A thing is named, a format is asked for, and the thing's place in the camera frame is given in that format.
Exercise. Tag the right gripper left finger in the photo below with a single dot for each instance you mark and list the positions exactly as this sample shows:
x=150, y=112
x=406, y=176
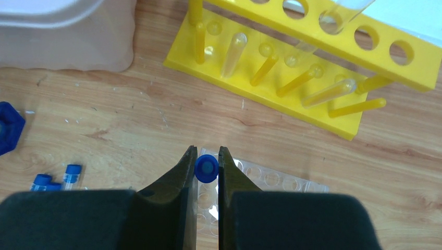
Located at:
x=159, y=216

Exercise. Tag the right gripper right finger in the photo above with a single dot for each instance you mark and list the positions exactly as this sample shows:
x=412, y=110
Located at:
x=250, y=218

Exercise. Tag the yellow test tube rack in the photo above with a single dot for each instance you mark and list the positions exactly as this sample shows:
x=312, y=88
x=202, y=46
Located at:
x=324, y=80

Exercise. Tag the pink plastic bin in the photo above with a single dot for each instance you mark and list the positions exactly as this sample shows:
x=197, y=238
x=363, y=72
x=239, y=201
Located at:
x=80, y=35

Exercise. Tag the clear glass test tube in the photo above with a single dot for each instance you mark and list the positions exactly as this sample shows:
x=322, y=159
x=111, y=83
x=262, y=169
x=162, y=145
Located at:
x=332, y=21
x=339, y=89

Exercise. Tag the clear well plate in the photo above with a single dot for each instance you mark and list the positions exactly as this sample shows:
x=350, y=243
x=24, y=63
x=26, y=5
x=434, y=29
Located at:
x=265, y=178

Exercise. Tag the blue capped glass rod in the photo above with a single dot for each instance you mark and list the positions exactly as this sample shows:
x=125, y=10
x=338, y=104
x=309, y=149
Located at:
x=12, y=125

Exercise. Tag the white plastic lid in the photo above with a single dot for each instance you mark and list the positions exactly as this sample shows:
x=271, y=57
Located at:
x=421, y=19

